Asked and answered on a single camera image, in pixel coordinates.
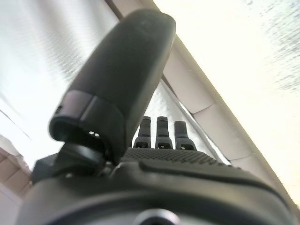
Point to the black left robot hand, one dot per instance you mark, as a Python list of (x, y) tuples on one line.
[(117, 82)]

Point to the beige padded bed base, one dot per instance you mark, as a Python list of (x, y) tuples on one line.
[(199, 93)]

